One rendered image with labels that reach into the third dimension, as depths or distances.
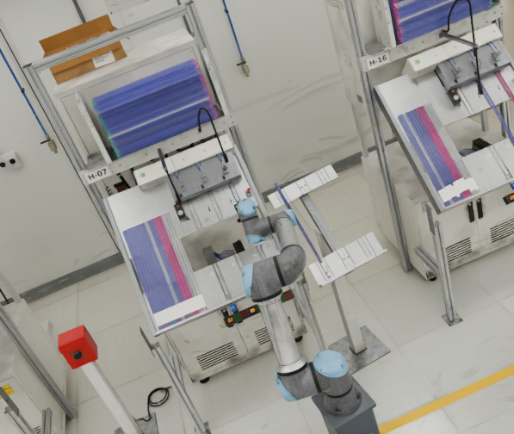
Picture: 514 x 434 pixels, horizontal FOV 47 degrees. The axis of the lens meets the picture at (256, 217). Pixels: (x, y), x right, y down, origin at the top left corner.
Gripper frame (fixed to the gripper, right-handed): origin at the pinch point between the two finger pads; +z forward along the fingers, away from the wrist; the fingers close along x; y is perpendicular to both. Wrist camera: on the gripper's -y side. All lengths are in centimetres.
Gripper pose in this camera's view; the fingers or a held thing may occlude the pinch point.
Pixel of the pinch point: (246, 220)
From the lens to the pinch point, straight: 276.8
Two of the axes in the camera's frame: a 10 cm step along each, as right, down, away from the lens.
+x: -9.2, 3.9, -0.8
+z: -0.4, 1.0, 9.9
